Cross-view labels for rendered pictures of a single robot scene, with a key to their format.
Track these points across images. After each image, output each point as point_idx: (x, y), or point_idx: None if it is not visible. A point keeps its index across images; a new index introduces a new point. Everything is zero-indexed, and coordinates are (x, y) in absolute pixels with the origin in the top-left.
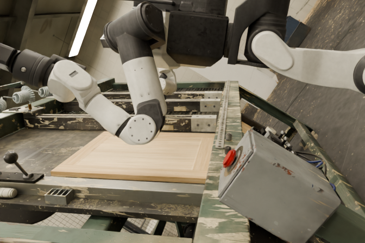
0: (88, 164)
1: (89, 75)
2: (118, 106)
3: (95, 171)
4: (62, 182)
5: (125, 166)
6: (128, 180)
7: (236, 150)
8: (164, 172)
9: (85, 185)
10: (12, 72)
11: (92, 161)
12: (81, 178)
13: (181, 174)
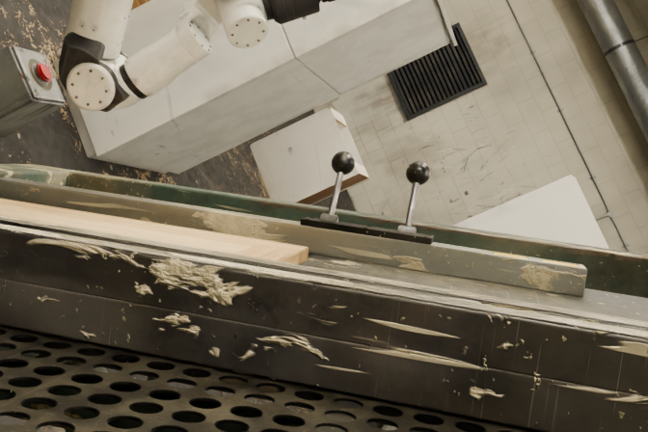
0: (216, 241)
1: None
2: (147, 45)
3: (193, 229)
4: (252, 215)
5: (119, 225)
6: (122, 198)
7: (29, 67)
8: (34, 205)
9: (204, 207)
10: (321, 0)
11: (208, 242)
12: (217, 212)
13: (1, 200)
